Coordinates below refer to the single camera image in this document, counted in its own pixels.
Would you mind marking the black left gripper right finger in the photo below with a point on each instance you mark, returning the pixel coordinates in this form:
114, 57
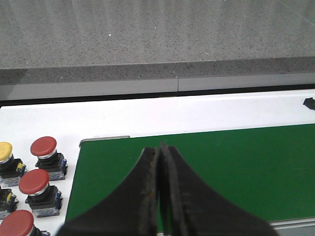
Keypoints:
190, 207

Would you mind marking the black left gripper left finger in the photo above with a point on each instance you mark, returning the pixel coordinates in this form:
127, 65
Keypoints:
130, 210

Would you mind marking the yellow push button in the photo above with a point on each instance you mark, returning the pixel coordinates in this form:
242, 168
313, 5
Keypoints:
11, 169
8, 202

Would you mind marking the red push button near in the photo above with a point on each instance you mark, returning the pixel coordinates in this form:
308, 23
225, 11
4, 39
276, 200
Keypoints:
43, 198

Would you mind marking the red push button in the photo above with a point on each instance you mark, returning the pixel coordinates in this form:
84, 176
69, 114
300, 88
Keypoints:
20, 223
43, 198
48, 158

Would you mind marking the green conveyor belt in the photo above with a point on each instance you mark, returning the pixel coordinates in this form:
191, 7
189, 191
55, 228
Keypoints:
269, 172

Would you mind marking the red push button far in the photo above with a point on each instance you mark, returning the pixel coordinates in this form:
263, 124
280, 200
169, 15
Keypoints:
48, 158

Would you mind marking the red push button bottom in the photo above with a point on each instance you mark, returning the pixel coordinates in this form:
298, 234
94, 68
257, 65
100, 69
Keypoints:
20, 223

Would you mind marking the small black connector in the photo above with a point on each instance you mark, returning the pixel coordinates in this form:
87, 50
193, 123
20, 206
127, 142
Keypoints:
309, 103

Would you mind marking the grey stone counter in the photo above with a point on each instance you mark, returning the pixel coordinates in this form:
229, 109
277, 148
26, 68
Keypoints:
52, 49

